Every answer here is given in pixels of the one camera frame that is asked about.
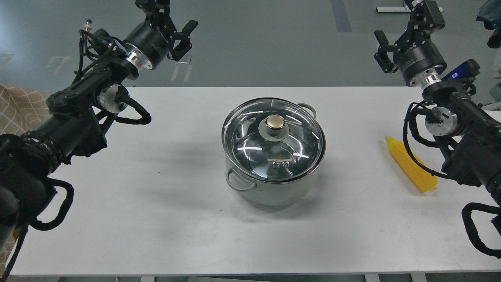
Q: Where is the stainless steel pot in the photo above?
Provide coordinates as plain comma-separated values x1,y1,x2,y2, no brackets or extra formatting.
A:
221,98,327,206

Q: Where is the yellow corn cob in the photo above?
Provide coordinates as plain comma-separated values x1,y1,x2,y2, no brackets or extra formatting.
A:
385,136,437,192

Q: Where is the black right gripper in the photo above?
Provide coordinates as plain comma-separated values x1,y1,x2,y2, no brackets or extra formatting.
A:
374,0,446,87

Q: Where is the white desk leg base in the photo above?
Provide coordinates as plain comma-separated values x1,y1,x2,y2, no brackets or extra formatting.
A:
375,0,444,14

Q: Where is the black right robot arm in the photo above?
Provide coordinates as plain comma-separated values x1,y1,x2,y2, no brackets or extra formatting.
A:
374,0,501,258

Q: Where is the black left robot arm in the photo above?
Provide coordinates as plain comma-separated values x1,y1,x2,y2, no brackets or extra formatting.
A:
1,0,198,282

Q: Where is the beige checkered cloth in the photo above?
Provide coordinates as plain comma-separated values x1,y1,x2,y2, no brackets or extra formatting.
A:
0,83,50,136

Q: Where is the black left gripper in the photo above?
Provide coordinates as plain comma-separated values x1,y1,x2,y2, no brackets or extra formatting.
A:
123,0,198,70

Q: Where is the glass pot lid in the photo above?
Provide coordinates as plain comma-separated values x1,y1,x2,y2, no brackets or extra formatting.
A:
221,98,327,183

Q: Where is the dark blue object top right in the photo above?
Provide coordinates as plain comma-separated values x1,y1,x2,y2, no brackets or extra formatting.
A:
476,0,501,49

